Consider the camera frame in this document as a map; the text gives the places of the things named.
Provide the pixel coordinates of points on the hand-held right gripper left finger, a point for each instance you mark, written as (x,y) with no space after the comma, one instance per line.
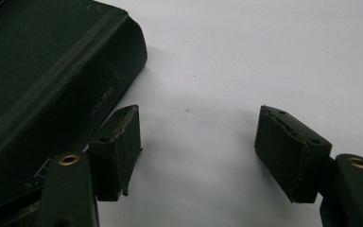
(116,157)

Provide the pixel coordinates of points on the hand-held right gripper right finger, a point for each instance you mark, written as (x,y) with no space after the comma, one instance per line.
(290,157)

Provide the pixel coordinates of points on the black hardcover book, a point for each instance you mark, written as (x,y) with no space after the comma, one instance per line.
(44,63)

